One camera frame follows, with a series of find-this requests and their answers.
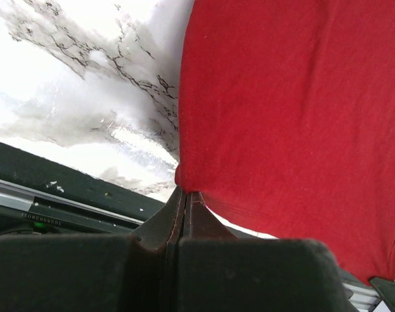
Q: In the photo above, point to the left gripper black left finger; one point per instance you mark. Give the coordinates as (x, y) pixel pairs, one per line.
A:
(44, 270)

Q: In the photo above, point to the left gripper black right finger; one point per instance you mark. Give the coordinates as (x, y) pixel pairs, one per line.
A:
(218, 271)

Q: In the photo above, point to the red t-shirt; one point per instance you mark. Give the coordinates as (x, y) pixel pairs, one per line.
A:
(287, 122)

